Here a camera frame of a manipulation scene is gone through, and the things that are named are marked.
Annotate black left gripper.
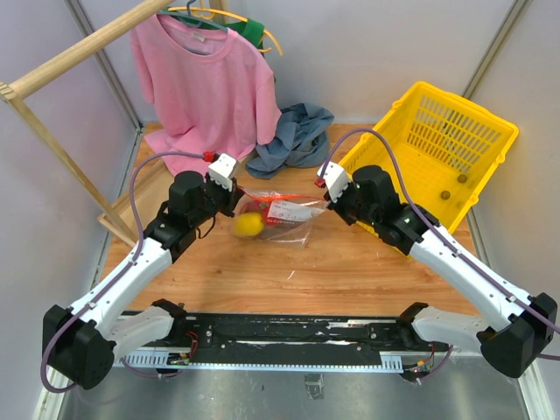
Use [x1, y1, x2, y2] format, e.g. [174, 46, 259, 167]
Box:
[190, 171, 244, 228]

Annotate yellow plastic shopping basket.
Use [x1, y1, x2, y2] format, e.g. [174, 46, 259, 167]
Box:
[339, 81, 520, 232]

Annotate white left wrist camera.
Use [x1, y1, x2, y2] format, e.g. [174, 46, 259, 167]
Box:
[207, 153, 239, 192]

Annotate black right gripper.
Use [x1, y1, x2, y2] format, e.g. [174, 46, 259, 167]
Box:
[324, 178, 379, 228]

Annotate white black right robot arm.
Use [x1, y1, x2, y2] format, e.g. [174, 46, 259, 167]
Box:
[316, 162, 557, 378]

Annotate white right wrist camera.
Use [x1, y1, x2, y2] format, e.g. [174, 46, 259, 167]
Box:
[315, 161, 351, 203]

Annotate red yellow mango toy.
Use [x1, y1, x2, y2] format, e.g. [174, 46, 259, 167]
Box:
[241, 200, 298, 228]

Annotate aluminium rail frame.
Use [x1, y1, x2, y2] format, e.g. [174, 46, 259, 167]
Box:
[32, 312, 557, 420]

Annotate yellow clothes hanger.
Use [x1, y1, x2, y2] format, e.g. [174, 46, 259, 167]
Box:
[162, 6, 284, 56]

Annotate grey clothes hanger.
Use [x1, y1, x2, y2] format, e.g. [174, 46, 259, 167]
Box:
[157, 0, 228, 32]

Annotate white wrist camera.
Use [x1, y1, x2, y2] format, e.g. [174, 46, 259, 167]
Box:
[207, 153, 239, 192]
[315, 161, 351, 203]

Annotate green shirt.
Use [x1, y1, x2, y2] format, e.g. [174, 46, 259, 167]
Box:
[225, 18, 265, 56]

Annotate pink t-shirt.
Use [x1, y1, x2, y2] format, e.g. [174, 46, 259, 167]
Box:
[129, 15, 281, 175]

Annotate yellow lemon toy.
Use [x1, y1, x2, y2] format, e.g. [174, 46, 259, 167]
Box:
[234, 212, 265, 237]

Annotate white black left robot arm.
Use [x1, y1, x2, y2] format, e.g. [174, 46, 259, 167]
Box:
[40, 163, 243, 393]

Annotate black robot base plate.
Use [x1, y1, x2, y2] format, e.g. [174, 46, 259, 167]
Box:
[148, 312, 448, 368]

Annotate clear orange zip top bag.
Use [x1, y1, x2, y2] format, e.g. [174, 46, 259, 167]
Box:
[231, 189, 326, 247]

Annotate wooden clothes rack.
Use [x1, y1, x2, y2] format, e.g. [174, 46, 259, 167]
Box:
[0, 0, 228, 249]

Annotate blue crumpled cloth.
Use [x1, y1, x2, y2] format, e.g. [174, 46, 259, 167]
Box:
[245, 102, 334, 179]

